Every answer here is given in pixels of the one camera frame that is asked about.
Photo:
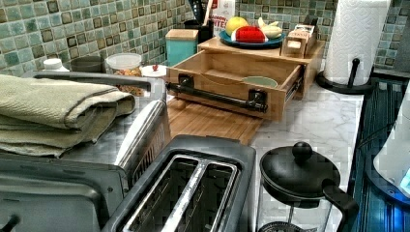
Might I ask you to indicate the bamboo cutting board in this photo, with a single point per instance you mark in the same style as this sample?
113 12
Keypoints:
197 119

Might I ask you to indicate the black utensil holder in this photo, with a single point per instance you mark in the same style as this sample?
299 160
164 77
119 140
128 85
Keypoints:
205 33

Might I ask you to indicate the banana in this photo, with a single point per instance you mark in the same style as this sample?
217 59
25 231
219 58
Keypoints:
271 31

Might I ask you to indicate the green bowl in drawer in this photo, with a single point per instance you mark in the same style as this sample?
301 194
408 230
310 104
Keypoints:
261 80

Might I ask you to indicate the teal canister with wooden lid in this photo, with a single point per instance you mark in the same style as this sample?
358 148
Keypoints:
180 45

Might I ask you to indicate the white pot with red knob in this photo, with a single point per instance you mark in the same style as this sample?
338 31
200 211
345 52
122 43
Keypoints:
159 71

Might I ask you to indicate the black two-slot toaster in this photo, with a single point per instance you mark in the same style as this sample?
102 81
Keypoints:
196 184

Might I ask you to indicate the white paper towel roll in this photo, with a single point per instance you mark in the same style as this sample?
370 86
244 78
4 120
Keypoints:
356 33

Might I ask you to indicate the black paper towel holder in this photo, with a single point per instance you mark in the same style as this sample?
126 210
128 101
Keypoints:
349 88

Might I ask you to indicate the clear jar with snacks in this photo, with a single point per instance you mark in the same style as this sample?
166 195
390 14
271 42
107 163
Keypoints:
126 64

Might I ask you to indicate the red toy food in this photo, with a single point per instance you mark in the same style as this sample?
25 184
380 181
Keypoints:
249 34

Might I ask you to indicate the stainless toaster oven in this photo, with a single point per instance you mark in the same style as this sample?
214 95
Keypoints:
81 189

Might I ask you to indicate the white box with red text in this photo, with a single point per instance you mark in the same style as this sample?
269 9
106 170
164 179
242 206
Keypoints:
221 11

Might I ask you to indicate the folded green towel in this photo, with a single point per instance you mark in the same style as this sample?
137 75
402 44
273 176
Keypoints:
46 117

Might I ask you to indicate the wooden drawer cabinet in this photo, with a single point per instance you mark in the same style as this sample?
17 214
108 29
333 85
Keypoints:
312 62

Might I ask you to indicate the yellow-green apple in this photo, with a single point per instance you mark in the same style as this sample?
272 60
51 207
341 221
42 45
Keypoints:
234 23

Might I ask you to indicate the blue plate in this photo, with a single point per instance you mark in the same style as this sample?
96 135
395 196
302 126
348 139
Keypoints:
275 43

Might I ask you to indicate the black lid french press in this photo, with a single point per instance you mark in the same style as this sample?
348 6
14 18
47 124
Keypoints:
299 177

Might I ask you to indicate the dark grey container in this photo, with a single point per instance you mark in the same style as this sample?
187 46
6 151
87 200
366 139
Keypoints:
88 64

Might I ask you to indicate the white bottle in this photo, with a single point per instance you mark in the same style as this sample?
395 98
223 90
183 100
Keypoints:
54 64

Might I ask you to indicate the wooden tea bag box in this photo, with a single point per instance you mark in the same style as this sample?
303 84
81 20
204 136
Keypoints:
299 42

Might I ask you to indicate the wooden drawer with black handle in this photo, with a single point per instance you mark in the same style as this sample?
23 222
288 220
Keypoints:
216 78

